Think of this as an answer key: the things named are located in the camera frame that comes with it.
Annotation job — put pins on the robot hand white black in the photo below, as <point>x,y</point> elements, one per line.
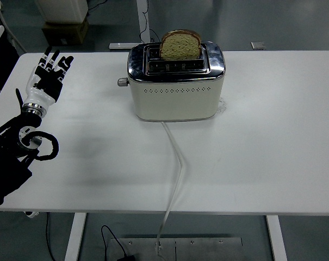
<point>39,93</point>

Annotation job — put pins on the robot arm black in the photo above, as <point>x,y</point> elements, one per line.
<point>6,168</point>

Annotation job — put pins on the cream and chrome toaster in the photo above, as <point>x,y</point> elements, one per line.
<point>175,103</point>

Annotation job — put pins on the brown cardboard box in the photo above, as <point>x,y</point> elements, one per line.
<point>63,34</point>

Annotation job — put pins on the white cabinet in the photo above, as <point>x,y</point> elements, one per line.
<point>61,9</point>

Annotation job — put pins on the small white black device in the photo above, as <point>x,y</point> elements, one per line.
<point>31,215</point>

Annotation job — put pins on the white table leg with foot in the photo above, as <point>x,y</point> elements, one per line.
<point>142,16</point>

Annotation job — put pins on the brown bread slice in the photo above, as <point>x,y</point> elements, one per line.
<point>180,47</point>

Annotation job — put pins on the black power adapter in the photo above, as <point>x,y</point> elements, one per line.
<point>127,258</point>

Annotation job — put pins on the small grey floor plate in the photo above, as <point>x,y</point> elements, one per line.
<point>258,45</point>

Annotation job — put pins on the grey metal plate with screws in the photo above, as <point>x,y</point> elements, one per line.
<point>207,250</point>

